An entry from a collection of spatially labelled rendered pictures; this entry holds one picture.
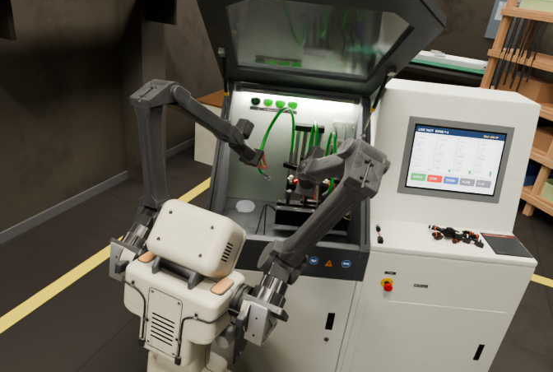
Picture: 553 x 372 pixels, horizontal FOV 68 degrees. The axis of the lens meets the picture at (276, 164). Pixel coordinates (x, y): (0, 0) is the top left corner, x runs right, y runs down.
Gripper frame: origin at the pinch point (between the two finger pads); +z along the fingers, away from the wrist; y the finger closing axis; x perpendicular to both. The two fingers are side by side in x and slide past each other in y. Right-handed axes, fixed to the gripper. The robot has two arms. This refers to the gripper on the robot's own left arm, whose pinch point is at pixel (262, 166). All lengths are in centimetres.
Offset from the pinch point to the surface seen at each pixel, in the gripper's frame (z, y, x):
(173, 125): 111, 271, -64
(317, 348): 72, -14, 56
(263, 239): 15.3, -4.4, 25.5
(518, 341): 203, -69, 2
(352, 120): 35, -5, -47
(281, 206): 27.1, 4.8, 7.3
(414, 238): 56, -46, -4
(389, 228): 52, -35, -4
